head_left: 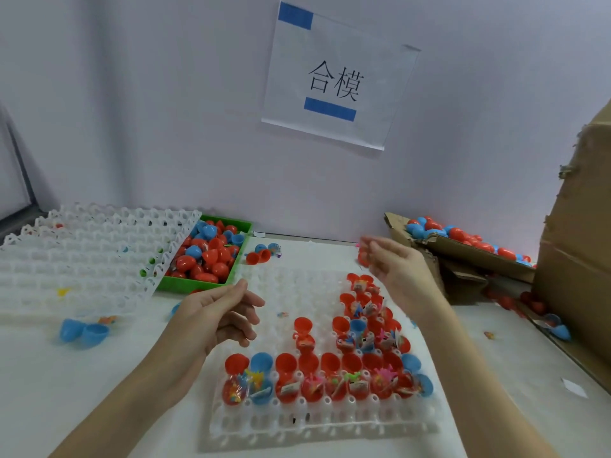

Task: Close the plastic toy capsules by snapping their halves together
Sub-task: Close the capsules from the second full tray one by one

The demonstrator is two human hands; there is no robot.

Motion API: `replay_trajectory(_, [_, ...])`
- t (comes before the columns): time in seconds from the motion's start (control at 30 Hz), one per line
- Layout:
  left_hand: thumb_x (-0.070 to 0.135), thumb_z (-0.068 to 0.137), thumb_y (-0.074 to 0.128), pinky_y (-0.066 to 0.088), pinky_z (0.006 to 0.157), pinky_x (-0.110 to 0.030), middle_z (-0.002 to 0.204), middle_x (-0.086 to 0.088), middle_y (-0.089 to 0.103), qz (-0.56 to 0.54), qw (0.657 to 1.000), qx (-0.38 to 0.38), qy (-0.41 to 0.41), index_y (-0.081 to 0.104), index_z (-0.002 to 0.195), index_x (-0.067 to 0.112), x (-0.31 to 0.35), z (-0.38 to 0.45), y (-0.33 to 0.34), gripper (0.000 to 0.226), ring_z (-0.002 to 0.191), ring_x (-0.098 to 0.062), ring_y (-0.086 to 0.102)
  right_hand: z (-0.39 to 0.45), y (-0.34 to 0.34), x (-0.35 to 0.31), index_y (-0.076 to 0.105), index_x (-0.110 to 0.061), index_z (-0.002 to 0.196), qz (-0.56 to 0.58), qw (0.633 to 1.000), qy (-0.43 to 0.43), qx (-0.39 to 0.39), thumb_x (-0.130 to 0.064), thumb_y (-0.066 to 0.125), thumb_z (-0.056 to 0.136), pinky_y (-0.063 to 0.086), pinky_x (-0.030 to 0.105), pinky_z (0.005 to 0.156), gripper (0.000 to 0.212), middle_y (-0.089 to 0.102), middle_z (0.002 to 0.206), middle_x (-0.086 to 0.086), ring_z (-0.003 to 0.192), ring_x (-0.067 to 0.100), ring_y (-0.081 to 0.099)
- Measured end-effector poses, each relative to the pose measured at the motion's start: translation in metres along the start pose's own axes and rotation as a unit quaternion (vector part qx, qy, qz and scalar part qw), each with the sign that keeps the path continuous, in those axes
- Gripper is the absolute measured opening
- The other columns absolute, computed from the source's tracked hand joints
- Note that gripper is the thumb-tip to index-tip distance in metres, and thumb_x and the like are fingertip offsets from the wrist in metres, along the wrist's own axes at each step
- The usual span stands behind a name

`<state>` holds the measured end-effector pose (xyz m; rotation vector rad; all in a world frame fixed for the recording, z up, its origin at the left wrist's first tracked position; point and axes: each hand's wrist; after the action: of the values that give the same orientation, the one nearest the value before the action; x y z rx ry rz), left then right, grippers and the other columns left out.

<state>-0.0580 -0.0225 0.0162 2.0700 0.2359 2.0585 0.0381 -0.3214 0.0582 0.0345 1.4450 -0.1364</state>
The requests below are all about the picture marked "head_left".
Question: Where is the blue egg shell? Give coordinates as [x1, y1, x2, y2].
[60, 317, 111, 347]

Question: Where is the small capsule cluster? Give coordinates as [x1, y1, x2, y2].
[244, 243, 283, 265]

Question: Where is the clear plastic egg tray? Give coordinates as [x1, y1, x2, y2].
[205, 267, 442, 447]
[0, 204, 204, 319]

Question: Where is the white paper sign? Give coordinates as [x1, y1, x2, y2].
[260, 1, 421, 151]

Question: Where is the green plastic tray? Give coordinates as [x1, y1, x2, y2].
[155, 215, 254, 296]

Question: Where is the person's right forearm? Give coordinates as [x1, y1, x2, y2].
[411, 295, 559, 458]

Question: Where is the grey metal rail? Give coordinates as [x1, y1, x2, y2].
[0, 203, 44, 239]

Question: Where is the cardboard box of capsules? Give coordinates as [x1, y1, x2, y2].
[384, 211, 538, 303]

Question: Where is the person's left forearm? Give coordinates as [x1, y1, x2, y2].
[50, 362, 197, 458]

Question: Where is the tall brown cardboard box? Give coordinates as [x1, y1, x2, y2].
[533, 98, 611, 387]

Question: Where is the person's right hand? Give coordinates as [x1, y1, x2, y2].
[359, 235, 450, 321]

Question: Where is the person's left hand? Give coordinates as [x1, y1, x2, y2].
[153, 278, 267, 392]

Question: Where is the clear triangular panel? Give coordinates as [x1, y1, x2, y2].
[0, 114, 34, 220]

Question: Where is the pile of finished eggs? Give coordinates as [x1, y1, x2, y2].
[405, 216, 534, 268]

